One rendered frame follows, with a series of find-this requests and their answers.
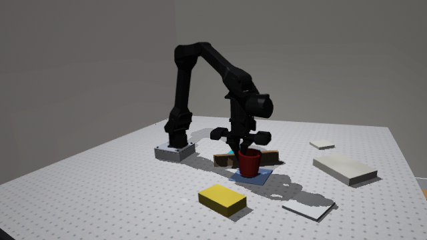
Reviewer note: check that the tan wooden bar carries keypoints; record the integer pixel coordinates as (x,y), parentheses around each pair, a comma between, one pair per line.
(271,156)

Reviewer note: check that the white flat square pad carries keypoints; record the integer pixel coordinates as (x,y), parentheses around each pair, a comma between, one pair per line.
(308,205)

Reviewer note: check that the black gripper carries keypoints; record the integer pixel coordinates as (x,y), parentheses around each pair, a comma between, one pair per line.
(240,129)

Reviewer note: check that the yellow rectangular block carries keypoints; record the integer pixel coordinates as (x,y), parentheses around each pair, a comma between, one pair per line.
(222,200)

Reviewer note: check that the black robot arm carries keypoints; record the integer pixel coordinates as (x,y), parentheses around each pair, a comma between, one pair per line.
(238,82)

